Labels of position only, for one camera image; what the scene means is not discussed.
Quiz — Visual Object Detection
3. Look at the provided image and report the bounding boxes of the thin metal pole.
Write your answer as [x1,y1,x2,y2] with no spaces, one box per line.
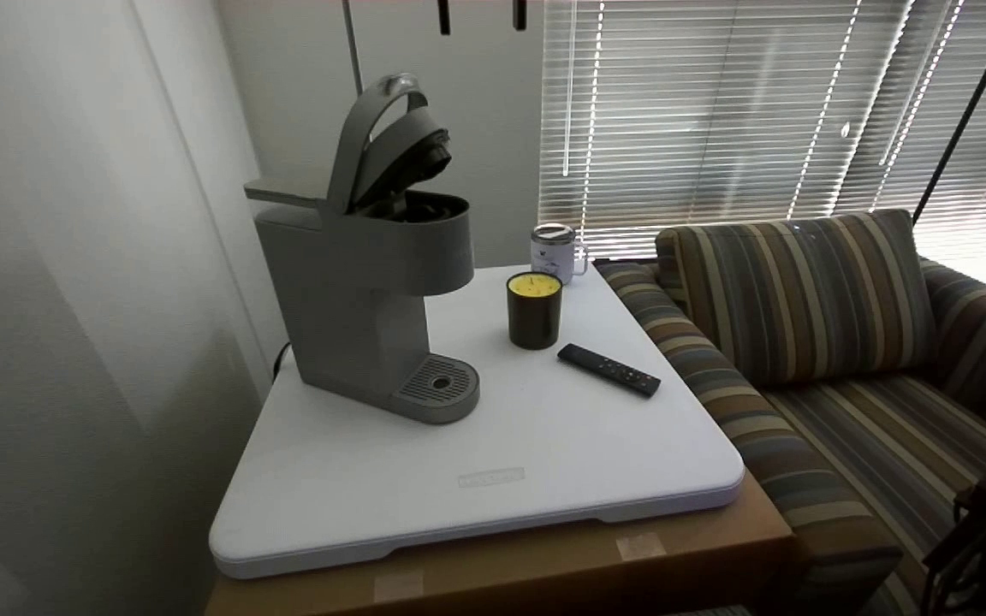
[338,0,368,99]

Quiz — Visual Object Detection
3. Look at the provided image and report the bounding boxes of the black power cord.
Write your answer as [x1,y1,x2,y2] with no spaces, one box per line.
[268,338,298,387]

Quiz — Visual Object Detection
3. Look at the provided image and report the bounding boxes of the black candle jar yellow wax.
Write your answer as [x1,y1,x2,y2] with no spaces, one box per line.
[502,268,569,354]

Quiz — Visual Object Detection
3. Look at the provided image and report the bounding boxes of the thin black pole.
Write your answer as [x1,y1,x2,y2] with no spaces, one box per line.
[912,0,986,227]

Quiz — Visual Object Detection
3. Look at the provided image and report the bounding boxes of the white metal mug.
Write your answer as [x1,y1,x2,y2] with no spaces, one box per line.
[526,220,592,289]

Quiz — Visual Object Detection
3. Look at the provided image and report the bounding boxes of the black remote control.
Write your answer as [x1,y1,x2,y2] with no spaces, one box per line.
[556,338,663,401]

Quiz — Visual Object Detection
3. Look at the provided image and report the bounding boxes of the striped fabric sofa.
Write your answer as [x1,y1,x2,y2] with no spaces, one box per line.
[592,206,986,616]

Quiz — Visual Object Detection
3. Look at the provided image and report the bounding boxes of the grey coffee maker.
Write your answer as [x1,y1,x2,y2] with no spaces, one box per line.
[242,72,484,427]

